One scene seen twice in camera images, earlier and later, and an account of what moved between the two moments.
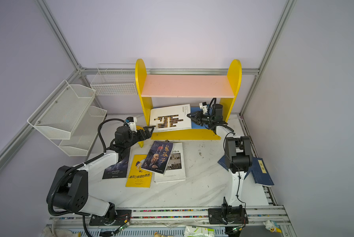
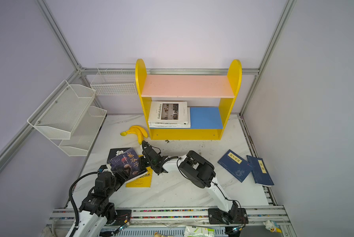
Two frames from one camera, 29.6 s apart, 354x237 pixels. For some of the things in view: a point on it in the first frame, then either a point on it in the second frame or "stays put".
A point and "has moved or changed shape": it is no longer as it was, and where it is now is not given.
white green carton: [197, 231] stays put
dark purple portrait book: [157, 157] has moved or changed shape
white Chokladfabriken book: [175, 171] -> [168, 113]
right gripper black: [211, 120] -> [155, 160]
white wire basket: [115, 79] stays put
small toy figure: [272, 226] stays put
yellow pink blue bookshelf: [225, 87] stays put
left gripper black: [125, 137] -> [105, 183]
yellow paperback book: [137, 176] stays put
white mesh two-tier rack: [67, 118] stays put
